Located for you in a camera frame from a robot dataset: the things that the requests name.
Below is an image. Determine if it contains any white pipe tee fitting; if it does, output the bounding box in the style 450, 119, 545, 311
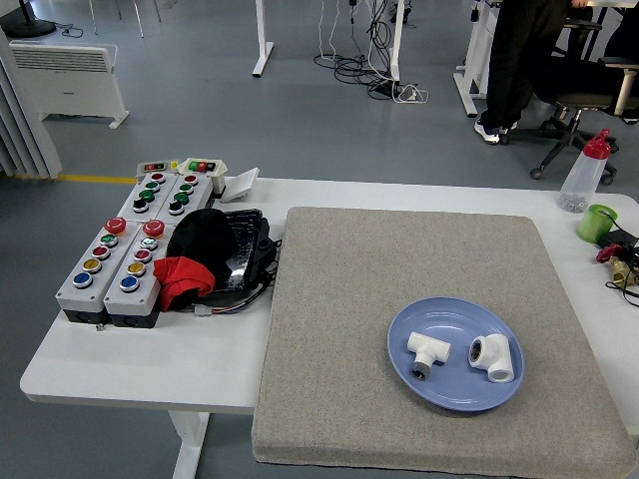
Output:
405, 330, 452, 381

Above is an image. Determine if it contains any grey four-button control box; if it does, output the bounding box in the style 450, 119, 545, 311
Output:
117, 172, 177, 222
156, 173, 217, 222

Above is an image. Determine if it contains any white panel heater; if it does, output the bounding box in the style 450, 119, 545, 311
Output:
9, 40, 132, 131

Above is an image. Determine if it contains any black cable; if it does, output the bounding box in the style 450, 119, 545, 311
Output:
600, 209, 639, 308

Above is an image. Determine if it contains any blue plate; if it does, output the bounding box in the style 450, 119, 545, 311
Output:
386, 295, 526, 413

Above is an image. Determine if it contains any floor cable bundle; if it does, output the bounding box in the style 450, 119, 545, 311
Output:
313, 0, 430, 105

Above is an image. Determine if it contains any white pipe elbow fitting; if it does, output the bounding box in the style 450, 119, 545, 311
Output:
467, 332, 516, 384

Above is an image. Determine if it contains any green tape roll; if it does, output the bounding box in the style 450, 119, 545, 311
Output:
576, 203, 620, 246

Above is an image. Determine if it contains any person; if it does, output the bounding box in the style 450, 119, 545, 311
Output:
473, 0, 591, 147

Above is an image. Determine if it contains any wire bundle with white connector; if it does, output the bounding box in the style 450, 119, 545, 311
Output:
191, 282, 274, 319

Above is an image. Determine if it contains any white green-red switch box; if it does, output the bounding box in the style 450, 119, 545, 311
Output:
178, 157, 231, 194

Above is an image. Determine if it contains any white desk frame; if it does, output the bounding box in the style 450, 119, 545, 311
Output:
452, 0, 501, 119

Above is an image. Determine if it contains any black office chair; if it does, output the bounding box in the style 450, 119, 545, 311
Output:
498, 13, 639, 187

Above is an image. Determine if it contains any black cloth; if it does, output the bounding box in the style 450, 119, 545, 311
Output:
165, 208, 237, 300

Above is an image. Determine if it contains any white table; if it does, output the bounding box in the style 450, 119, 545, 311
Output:
19, 177, 639, 479

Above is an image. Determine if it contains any black power adapter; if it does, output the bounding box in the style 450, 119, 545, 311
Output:
595, 228, 639, 251

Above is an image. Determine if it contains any white folding partition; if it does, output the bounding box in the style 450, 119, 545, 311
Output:
0, 23, 64, 183

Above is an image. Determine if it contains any white desk leg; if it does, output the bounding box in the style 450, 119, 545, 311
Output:
387, 0, 406, 84
251, 0, 276, 78

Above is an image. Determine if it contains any clear bottle with red cap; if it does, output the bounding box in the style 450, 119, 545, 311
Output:
557, 129, 613, 215

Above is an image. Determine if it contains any black plastic tray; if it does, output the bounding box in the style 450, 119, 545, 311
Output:
209, 208, 282, 301

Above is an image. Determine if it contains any grey five-button control box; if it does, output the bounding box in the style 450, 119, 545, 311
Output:
102, 219, 177, 330
54, 217, 129, 323

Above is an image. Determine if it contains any black round stand base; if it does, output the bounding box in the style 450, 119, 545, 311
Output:
0, 0, 58, 38

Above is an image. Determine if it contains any white wall switch panel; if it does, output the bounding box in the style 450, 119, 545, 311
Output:
219, 167, 262, 205

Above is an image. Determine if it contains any brass valve with red handle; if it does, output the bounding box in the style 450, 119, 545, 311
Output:
595, 243, 639, 288

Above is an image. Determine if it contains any red cloth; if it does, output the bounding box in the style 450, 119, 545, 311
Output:
152, 254, 218, 312

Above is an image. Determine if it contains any grey-brown mat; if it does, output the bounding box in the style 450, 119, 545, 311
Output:
250, 206, 637, 471

